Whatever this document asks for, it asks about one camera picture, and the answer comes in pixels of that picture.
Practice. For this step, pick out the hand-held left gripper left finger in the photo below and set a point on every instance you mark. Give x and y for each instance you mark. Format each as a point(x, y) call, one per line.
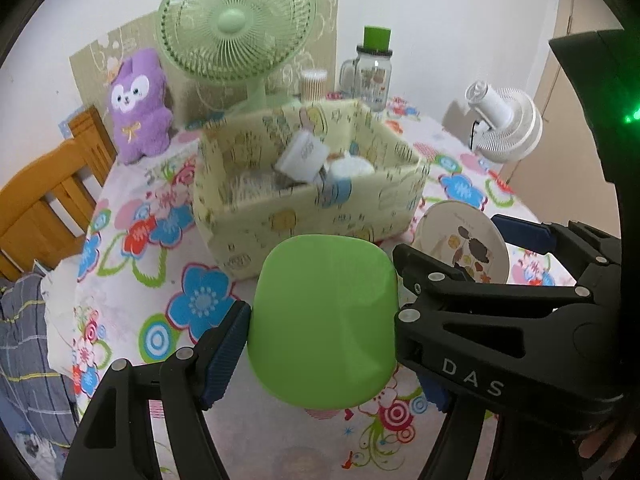
point(225, 355)

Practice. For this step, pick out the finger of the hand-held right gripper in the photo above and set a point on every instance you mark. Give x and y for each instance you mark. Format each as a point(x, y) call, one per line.
point(440, 280)
point(525, 235)

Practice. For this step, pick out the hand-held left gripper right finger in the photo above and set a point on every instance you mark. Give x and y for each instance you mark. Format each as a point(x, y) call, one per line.
point(435, 395)

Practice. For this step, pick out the round cartoon print mirror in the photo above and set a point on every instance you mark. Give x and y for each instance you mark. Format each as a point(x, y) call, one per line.
point(450, 240)

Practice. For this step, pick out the green rounded square case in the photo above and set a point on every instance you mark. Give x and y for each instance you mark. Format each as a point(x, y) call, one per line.
point(320, 320)

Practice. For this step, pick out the yellow-green cartoon storage box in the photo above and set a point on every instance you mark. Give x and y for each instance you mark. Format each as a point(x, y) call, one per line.
point(260, 230)

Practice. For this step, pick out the white round container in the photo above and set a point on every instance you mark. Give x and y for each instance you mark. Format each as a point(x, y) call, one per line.
point(350, 169)

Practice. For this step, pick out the white patterned box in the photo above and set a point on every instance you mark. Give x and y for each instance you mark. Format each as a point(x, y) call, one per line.
point(302, 155)

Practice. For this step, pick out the person's right hand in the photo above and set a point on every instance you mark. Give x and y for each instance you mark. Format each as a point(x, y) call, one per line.
point(600, 445)

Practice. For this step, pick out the white clip fan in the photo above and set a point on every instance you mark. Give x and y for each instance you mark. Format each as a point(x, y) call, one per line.
point(505, 125)

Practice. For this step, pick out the floral tablecloth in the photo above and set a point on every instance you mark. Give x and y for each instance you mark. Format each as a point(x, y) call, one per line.
point(140, 270)

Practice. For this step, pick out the white pillow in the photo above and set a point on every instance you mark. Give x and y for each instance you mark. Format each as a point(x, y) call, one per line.
point(57, 320)

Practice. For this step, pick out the grey plaid bedding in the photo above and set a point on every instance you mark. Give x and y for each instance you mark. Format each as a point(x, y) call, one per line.
point(25, 340)

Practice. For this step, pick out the glass mug with green lid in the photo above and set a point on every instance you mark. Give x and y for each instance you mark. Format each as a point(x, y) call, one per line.
point(372, 80)

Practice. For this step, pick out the white and black cloth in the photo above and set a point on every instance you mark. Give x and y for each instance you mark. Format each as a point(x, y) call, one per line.
point(32, 447)

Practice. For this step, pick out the cotton swab container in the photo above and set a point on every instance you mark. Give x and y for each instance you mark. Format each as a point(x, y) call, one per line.
point(314, 87)

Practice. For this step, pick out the purple plush toy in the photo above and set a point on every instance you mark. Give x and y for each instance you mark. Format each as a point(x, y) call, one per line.
point(140, 130)

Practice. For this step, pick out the wooden bed headboard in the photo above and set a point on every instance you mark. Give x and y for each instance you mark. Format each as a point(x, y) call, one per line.
point(45, 195)

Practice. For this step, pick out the blue paper piece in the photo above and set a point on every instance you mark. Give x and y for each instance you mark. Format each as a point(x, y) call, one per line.
point(67, 125)

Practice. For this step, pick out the green desk fan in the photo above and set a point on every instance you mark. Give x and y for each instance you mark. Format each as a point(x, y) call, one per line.
point(232, 20)

